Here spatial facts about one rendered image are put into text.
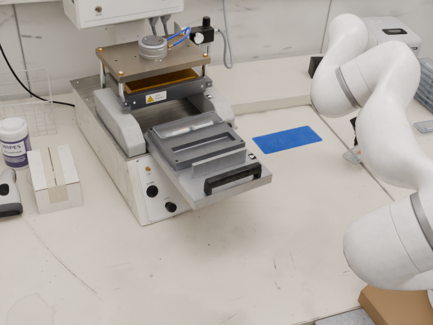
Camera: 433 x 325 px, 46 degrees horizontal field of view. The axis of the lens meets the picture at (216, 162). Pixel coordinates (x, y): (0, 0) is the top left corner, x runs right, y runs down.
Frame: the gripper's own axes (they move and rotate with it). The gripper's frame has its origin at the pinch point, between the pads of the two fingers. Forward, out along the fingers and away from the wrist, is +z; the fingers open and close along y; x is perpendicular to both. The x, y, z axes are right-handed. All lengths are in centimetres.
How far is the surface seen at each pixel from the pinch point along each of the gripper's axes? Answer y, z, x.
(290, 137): 24.0, 6.6, 7.9
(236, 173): 1, -19, 60
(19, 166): 65, 5, 86
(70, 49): 96, -10, 48
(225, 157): 7, -18, 57
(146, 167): 27, -8, 67
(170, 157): 17, -18, 67
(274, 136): 27.7, 6.6, 11.8
